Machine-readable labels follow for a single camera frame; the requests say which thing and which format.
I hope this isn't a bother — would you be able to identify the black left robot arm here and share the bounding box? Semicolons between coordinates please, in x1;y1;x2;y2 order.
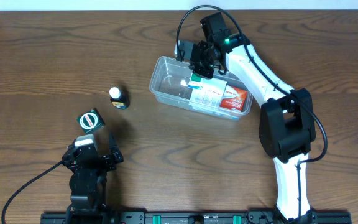
63;143;116;214

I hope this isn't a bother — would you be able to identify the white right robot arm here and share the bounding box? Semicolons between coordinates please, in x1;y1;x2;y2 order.
149;34;316;223

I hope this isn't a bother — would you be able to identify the blue white medicine box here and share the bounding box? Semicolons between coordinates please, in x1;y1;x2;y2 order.
189;89;242;120

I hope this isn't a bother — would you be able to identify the white green medicine box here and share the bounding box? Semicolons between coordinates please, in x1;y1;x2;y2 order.
187;73;228;98

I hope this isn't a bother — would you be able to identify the clear plastic container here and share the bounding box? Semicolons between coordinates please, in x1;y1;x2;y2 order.
149;56;253;116

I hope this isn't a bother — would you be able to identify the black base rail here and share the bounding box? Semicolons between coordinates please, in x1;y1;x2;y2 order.
40;210;352;224

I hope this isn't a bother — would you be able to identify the green Zam-Buk ointment box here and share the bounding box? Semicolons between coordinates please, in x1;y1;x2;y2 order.
76;108;105;134

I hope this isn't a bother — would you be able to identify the red medicine box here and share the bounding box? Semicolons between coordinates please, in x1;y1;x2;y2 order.
220;85;248;111

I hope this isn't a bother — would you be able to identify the dark Woods syrup bottle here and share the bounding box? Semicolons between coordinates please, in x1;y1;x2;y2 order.
109;86;130;110

